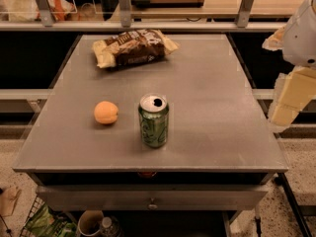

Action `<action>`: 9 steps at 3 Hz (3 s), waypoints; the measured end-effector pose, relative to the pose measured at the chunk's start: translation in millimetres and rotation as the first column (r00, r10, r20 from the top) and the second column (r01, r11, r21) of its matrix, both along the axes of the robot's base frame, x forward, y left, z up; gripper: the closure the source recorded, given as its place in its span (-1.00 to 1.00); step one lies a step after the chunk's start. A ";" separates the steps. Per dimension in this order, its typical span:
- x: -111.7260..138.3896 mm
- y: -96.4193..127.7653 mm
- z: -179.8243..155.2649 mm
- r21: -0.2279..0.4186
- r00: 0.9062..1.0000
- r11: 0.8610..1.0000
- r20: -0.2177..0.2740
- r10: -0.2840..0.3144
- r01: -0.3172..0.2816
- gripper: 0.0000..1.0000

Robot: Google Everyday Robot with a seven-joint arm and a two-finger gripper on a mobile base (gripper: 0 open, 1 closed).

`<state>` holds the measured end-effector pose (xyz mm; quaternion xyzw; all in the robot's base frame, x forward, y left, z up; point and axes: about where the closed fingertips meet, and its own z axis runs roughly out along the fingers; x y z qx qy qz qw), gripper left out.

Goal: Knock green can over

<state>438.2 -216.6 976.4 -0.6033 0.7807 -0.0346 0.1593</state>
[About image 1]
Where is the paper cup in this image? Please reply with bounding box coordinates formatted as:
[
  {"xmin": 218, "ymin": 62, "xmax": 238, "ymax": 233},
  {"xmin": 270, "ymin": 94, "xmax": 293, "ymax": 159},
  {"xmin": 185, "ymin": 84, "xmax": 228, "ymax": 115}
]
[{"xmin": 78, "ymin": 210, "xmax": 104, "ymax": 237}]

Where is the grey table drawer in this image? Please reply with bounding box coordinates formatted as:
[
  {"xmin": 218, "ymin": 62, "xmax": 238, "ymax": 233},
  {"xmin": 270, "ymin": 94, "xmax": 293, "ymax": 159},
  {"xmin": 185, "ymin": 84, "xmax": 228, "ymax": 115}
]
[{"xmin": 37, "ymin": 185, "xmax": 268, "ymax": 211}]

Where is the wire basket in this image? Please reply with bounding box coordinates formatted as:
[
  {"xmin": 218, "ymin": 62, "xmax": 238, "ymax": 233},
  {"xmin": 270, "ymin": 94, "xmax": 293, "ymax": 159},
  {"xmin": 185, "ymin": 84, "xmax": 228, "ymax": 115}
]
[{"xmin": 19, "ymin": 197, "xmax": 43, "ymax": 237}]

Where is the green soda can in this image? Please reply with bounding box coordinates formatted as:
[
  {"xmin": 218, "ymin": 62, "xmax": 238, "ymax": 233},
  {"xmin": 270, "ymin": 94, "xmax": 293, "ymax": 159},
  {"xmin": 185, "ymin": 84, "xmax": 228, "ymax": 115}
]
[{"xmin": 138, "ymin": 93, "xmax": 169, "ymax": 148}]

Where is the orange fruit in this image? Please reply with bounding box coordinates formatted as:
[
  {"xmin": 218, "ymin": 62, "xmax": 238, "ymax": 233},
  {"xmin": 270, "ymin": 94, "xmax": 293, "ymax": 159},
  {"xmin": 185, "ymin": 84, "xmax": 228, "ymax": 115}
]
[{"xmin": 94, "ymin": 101, "xmax": 119, "ymax": 124}]

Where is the green bag in basket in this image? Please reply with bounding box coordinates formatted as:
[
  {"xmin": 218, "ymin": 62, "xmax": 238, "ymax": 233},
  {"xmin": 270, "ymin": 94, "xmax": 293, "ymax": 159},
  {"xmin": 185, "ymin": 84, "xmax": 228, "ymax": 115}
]
[{"xmin": 25, "ymin": 204, "xmax": 77, "ymax": 237}]

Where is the metal railing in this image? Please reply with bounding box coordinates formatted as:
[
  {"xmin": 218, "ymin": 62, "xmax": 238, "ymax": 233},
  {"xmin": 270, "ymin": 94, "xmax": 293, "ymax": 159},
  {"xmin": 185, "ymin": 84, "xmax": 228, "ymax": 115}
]
[{"xmin": 0, "ymin": 0, "xmax": 287, "ymax": 34}]

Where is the plastic bottle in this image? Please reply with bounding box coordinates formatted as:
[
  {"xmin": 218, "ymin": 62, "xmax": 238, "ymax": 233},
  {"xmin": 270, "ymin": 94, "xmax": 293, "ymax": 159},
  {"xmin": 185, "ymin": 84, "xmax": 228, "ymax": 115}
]
[{"xmin": 100, "ymin": 216, "xmax": 121, "ymax": 237}]

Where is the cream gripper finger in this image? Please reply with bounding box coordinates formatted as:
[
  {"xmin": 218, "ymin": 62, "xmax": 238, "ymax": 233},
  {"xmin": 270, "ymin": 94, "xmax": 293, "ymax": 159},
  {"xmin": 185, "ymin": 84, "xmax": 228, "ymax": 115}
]
[
  {"xmin": 262, "ymin": 27, "xmax": 285, "ymax": 51},
  {"xmin": 268, "ymin": 66, "xmax": 316, "ymax": 127}
]

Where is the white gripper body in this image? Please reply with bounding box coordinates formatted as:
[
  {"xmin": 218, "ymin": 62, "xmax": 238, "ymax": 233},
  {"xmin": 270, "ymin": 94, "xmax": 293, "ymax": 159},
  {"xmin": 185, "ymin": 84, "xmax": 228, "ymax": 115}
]
[{"xmin": 282, "ymin": 0, "xmax": 316, "ymax": 67}]

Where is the brown paper bag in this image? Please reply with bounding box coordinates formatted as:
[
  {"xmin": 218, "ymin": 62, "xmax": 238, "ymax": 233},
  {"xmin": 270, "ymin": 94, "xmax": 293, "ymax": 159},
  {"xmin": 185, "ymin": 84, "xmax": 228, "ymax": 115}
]
[{"xmin": 0, "ymin": 186, "xmax": 21, "ymax": 216}]

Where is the brown chip bag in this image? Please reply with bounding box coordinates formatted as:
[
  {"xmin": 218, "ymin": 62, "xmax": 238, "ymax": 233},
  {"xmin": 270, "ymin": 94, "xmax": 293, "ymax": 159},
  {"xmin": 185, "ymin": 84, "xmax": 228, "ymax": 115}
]
[{"xmin": 92, "ymin": 29, "xmax": 179, "ymax": 68}]

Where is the orange white bag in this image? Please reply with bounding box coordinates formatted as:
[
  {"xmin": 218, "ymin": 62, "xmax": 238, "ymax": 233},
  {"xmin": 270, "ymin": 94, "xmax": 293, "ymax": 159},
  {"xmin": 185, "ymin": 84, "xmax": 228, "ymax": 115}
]
[{"xmin": 8, "ymin": 0, "xmax": 77, "ymax": 22}]

